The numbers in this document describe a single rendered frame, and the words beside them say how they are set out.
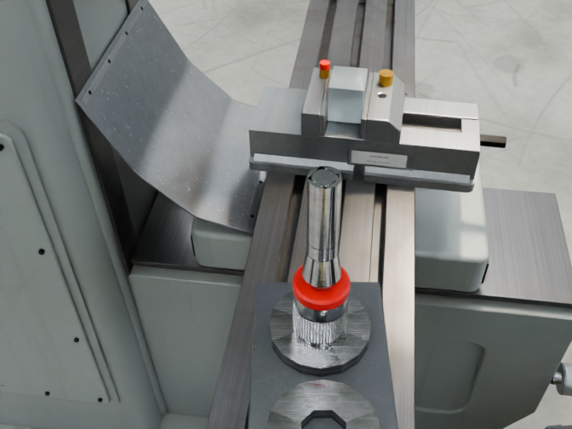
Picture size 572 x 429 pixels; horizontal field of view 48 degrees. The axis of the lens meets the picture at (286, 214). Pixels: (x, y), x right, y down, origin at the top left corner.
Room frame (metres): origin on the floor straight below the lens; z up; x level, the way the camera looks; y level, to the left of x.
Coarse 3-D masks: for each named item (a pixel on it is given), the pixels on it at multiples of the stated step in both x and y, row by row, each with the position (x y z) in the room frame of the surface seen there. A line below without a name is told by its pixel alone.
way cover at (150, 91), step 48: (144, 0) 1.05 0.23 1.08; (144, 48) 0.96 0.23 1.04; (96, 96) 0.79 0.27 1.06; (144, 96) 0.87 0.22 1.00; (192, 96) 0.97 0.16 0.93; (144, 144) 0.80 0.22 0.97; (192, 144) 0.86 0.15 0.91; (240, 144) 0.92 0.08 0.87; (192, 192) 0.77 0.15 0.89; (240, 192) 0.79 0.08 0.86
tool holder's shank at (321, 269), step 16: (320, 176) 0.34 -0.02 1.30; (336, 176) 0.34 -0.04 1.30; (320, 192) 0.32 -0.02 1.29; (336, 192) 0.33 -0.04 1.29; (320, 208) 0.32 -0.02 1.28; (336, 208) 0.33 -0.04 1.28; (320, 224) 0.32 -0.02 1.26; (336, 224) 0.33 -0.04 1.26; (320, 240) 0.32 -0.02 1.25; (336, 240) 0.33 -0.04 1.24; (320, 256) 0.32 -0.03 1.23; (336, 256) 0.33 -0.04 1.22; (304, 272) 0.33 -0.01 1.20; (320, 272) 0.32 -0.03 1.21; (336, 272) 0.33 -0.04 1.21; (320, 288) 0.32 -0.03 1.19
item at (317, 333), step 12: (348, 300) 0.33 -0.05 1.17; (300, 312) 0.32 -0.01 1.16; (312, 312) 0.31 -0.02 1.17; (324, 312) 0.31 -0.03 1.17; (336, 312) 0.32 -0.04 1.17; (300, 324) 0.32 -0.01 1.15; (312, 324) 0.31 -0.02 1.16; (324, 324) 0.31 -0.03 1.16; (336, 324) 0.32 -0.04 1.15; (300, 336) 0.32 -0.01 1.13; (312, 336) 0.31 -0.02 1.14; (324, 336) 0.31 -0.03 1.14; (336, 336) 0.32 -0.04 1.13
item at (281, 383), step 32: (256, 288) 0.39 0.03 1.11; (288, 288) 0.39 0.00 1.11; (352, 288) 0.39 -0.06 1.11; (256, 320) 0.35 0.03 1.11; (288, 320) 0.34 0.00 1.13; (352, 320) 0.34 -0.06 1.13; (384, 320) 0.35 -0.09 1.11; (256, 352) 0.32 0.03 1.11; (288, 352) 0.31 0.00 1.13; (320, 352) 0.31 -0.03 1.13; (352, 352) 0.31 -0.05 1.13; (384, 352) 0.31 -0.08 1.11; (256, 384) 0.29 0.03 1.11; (288, 384) 0.28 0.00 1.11; (320, 384) 0.28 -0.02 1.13; (352, 384) 0.28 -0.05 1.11; (384, 384) 0.28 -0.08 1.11; (256, 416) 0.26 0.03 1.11; (288, 416) 0.25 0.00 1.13; (320, 416) 0.25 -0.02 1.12; (352, 416) 0.25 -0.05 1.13; (384, 416) 0.25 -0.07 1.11
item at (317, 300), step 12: (300, 276) 0.34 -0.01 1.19; (348, 276) 0.34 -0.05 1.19; (300, 288) 0.33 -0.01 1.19; (312, 288) 0.33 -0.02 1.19; (336, 288) 0.33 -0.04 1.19; (348, 288) 0.33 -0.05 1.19; (300, 300) 0.32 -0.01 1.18; (312, 300) 0.32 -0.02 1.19; (324, 300) 0.31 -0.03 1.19; (336, 300) 0.32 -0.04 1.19
